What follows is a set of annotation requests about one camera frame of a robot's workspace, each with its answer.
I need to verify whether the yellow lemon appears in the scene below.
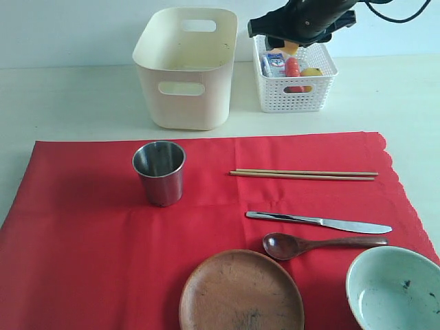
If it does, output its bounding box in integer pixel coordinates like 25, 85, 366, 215
300, 67, 322, 92

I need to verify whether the red table cloth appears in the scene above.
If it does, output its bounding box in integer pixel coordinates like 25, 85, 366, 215
1, 132, 438, 329

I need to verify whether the yellow cheese wedge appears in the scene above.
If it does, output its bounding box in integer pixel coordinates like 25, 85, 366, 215
269, 41, 299, 56

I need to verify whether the stainless steel cup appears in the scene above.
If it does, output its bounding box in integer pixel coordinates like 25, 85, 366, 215
132, 140, 186, 207

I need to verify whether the pale green ceramic bowl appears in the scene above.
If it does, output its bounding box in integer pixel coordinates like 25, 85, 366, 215
346, 246, 439, 329

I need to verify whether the brown wooden plate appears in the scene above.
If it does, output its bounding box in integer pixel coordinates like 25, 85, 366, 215
179, 250, 305, 329

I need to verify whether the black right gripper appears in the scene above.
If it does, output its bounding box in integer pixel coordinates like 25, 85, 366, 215
247, 0, 356, 49

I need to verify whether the cream plastic bin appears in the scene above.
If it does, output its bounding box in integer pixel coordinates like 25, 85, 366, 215
132, 8, 238, 130

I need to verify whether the lower wooden chopstick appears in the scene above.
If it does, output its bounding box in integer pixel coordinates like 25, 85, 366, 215
229, 171, 375, 181

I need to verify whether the white perforated plastic basket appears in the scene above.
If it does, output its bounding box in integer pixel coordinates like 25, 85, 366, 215
253, 36, 338, 113

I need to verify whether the blue white milk carton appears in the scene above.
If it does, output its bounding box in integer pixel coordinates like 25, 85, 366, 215
261, 52, 285, 78

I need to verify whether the silver table knife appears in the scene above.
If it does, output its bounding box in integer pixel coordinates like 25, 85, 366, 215
245, 211, 393, 234

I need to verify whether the red sausage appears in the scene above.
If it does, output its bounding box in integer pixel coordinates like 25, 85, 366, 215
285, 57, 305, 93

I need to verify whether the dark wooden spoon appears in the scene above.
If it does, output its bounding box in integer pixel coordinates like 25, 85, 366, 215
262, 232, 389, 261

